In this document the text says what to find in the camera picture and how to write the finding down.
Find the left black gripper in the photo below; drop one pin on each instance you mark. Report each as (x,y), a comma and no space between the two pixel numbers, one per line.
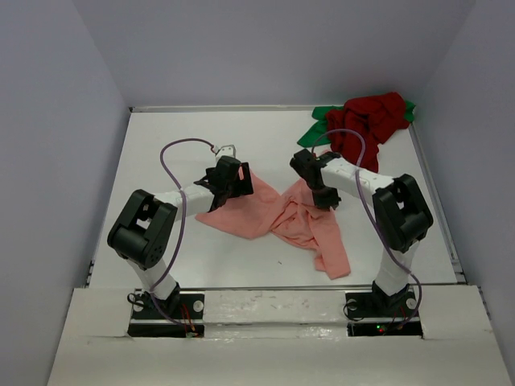
(242,187)

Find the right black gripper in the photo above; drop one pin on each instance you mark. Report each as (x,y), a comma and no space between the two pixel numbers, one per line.
(323,203)

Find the pink t shirt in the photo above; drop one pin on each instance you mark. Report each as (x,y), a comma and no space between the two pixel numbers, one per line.
(291,216)

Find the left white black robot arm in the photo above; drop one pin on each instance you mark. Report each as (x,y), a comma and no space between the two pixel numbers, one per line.
(141,232)

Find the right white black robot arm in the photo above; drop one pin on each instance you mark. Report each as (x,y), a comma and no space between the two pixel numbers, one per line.
(395,206)

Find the green t shirt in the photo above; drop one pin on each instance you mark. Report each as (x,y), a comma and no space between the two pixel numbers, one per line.
(321,123)

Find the red t shirt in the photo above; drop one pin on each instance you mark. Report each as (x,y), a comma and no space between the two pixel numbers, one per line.
(363,124)

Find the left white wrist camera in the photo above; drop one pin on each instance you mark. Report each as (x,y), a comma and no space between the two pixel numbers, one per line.
(226,150)

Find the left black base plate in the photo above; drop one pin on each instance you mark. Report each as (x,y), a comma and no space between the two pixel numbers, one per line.
(186,320)

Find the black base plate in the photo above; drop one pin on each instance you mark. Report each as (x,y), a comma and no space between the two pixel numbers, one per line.
(367,320)
(186,320)

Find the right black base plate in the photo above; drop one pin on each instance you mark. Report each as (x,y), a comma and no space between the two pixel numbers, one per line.
(367,320)

